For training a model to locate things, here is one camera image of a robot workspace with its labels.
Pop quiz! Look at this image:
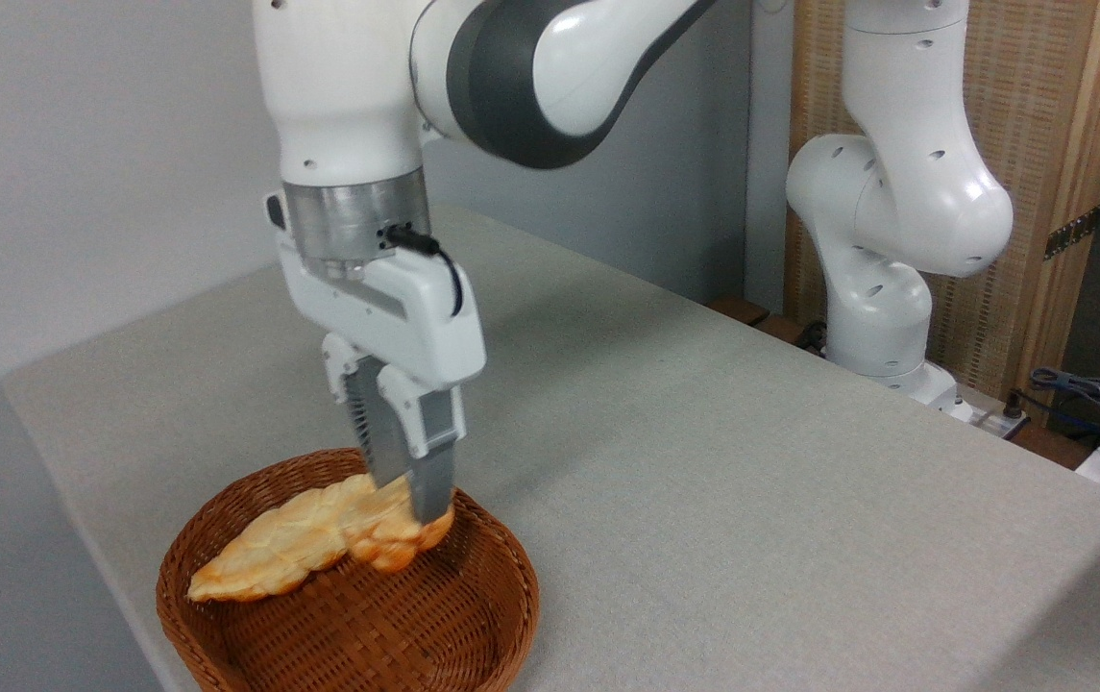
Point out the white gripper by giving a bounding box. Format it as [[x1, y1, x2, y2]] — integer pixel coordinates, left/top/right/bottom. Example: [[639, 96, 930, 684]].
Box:
[[264, 190, 488, 526]]

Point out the wooden woven folding screen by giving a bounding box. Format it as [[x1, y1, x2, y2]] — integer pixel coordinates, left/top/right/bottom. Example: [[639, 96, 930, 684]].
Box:
[[785, 0, 1100, 416]]

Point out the metal screen hinge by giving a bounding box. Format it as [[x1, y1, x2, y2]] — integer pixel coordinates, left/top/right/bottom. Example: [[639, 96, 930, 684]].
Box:
[[1044, 205, 1100, 262]]

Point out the long braided bread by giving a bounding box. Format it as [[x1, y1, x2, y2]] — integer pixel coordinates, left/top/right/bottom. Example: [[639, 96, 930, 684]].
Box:
[[186, 473, 383, 605]]

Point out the round bread bun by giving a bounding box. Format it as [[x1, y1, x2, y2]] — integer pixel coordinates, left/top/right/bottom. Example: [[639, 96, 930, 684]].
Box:
[[348, 478, 456, 575]]

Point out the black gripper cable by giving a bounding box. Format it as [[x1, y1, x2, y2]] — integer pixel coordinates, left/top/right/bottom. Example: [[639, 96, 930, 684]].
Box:
[[386, 224, 466, 318]]

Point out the blue grey cable bundle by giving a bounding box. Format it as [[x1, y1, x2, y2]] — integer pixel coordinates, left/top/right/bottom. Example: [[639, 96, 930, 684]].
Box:
[[1028, 367, 1100, 455]]

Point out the grey tablecloth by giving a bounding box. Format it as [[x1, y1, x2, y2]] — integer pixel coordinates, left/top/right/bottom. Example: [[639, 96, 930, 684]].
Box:
[[0, 207, 1100, 692]]

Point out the brown wicker basket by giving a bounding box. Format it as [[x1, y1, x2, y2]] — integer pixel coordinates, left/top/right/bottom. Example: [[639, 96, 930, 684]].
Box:
[[156, 448, 541, 692]]

